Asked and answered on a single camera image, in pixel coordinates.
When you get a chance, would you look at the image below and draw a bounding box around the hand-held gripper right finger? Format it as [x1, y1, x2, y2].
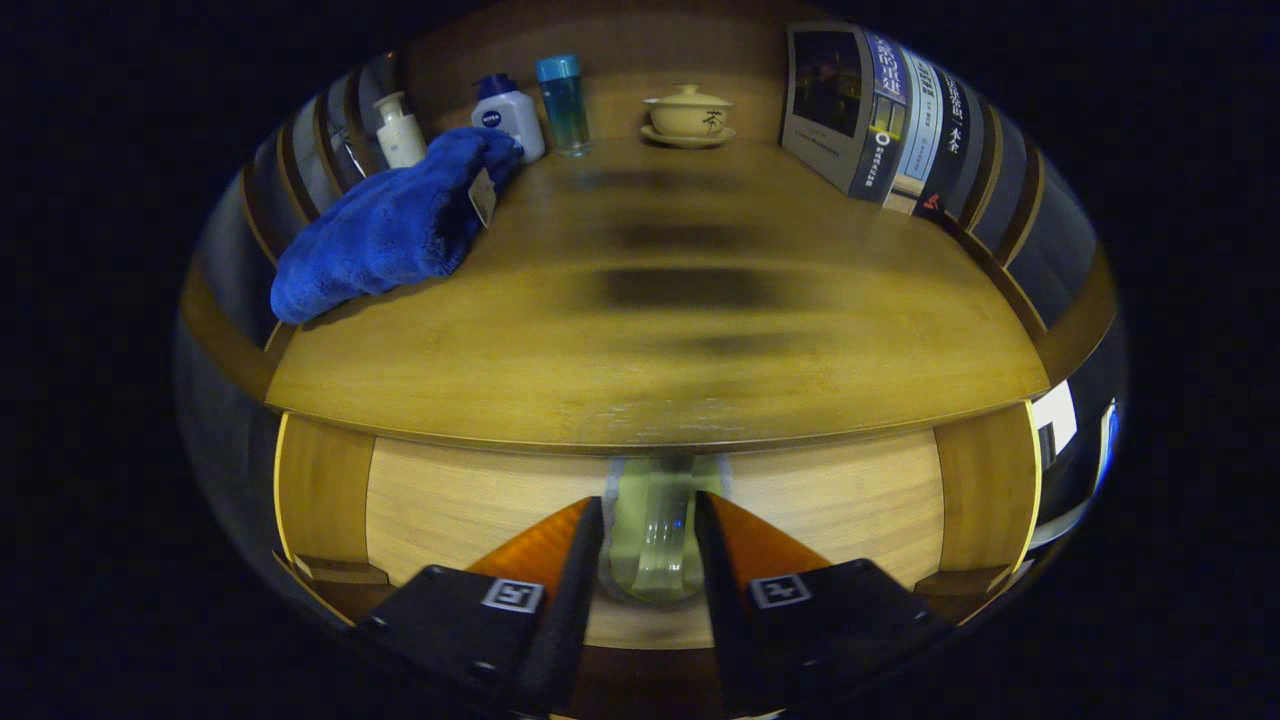
[693, 490, 953, 716]

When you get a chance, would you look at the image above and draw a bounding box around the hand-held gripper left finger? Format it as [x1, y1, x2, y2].
[350, 495, 606, 716]

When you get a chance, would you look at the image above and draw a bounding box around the wooden drawer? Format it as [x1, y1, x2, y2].
[272, 400, 1044, 701]

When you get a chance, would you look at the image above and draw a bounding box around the wooden countertop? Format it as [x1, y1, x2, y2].
[265, 135, 1051, 456]

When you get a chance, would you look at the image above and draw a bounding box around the wooden cabinet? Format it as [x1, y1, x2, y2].
[178, 0, 1121, 471]

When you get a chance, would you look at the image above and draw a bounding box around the blue towel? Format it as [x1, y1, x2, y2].
[270, 127, 524, 326]

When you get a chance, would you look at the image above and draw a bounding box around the white bottle with blue cap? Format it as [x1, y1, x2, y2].
[471, 74, 546, 164]

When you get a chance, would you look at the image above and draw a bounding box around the beige lidded teacup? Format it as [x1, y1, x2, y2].
[641, 84, 737, 150]

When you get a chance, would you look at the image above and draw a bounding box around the teal bottle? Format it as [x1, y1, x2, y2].
[534, 55, 593, 158]

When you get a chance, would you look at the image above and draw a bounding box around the white pump bottle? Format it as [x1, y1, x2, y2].
[373, 92, 428, 169]

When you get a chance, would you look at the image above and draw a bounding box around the black spine book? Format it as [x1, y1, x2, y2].
[912, 70, 973, 223]

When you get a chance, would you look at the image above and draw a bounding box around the pale blue spine book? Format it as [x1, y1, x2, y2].
[885, 50, 946, 216]

